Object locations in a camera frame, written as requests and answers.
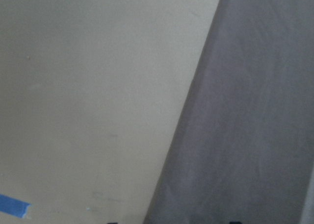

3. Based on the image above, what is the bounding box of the dark brown t-shirt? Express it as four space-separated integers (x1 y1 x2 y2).
144 0 314 224

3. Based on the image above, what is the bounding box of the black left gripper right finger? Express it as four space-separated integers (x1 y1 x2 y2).
229 221 242 224

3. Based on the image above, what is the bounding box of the brown paper table cover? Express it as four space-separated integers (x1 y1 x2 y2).
0 0 219 224

